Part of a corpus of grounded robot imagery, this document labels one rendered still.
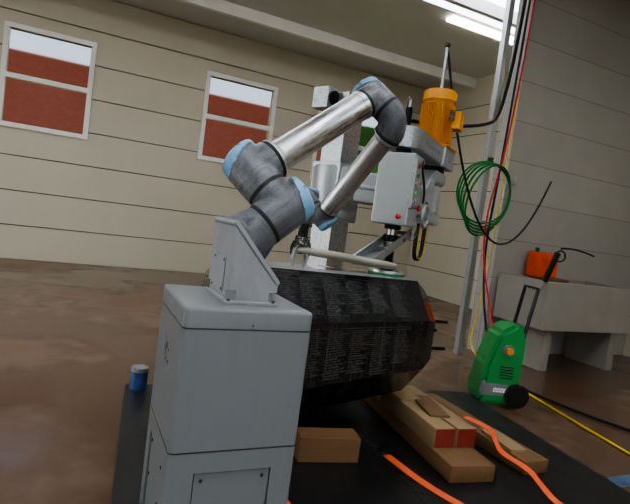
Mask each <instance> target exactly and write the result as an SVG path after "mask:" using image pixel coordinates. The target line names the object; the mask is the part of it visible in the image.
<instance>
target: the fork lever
mask: <svg viewBox="0 0 630 504"><path fill-rule="evenodd" d="M384 234H386V233H384ZM384 234H383V235H384ZM397 234H401V235H402V236H401V237H399V238H398V239H397V240H395V241H394V242H393V243H391V244H390V245H389V246H387V247H386V248H385V247H378V246H380V245H381V244H383V243H384V240H383V235H381V236H380V237H378V238H377V239H375V240H374V241H372V242H371V243H369V244H368V245H366V246H365V247H363V248H362V249H361V250H359V251H358V252H356V253H355V254H353V255H357V256H362V257H368V258H373V259H378V260H383V259H384V258H386V257H387V256H388V255H389V254H391V253H392V252H393V251H395V250H396V249H397V248H398V247H400V246H401V245H402V244H403V243H405V242H406V241H407V240H408V239H410V238H411V235H412V229H410V230H409V231H407V232H405V231H397Z"/></svg>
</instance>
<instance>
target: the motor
mask: <svg viewBox="0 0 630 504"><path fill-rule="evenodd" d="M457 96H458V94H457V93H456V92H455V91H454V90H452V89H448V88H438V87H437V88H429V89H427V90H426V91H424V96H423V102H424V103H423V104H422V106H421V113H420V120H419V128H422V129H423V130H424V131H425V132H427V133H428V134H429V135H430V136H431V137H432V138H433V139H435V140H436V141H437V142H438V143H439V144H440V145H442V146H446V147H447V148H448V149H450V150H451V151H452V152H453V153H457V151H456V150H455V149H454V148H453V147H451V140H452V134H453V132H462V130H463V124H464V117H465V116H464V114H463V113H462V112H459V111H456V106H454V105H456V103H457Z"/></svg>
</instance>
